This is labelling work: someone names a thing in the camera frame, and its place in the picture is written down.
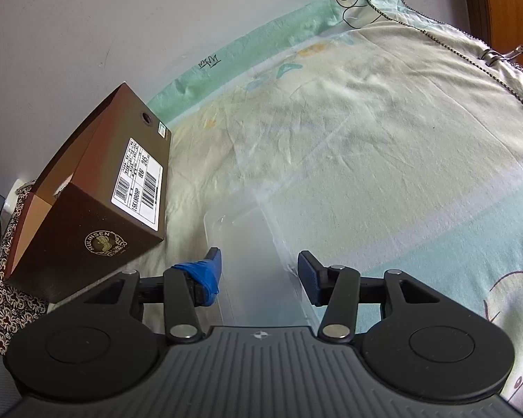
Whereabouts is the floral patterned cloth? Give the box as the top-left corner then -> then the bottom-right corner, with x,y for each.
0,180 -> 50,355

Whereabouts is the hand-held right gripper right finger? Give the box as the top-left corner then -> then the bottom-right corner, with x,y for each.
296,249 -> 446,345

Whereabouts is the metal clasp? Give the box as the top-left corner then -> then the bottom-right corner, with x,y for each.
479,45 -> 523,67

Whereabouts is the white power strip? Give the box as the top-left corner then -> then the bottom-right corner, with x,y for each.
0,178 -> 38,223

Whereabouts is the metal bag chain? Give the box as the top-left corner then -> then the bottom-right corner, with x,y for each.
335,0 -> 523,97

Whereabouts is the wooden bed frame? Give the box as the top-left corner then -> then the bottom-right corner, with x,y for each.
457,0 -> 523,83

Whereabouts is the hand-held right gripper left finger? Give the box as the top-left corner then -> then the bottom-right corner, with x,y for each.
82,247 -> 224,345

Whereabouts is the brown cardboard shoe box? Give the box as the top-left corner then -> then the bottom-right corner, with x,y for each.
3,82 -> 173,304

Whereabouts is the clear plastic container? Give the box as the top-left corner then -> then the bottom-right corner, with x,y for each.
203,206 -> 317,327

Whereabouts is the pale printed bedsheet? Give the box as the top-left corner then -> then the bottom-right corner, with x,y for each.
48,0 -> 523,414

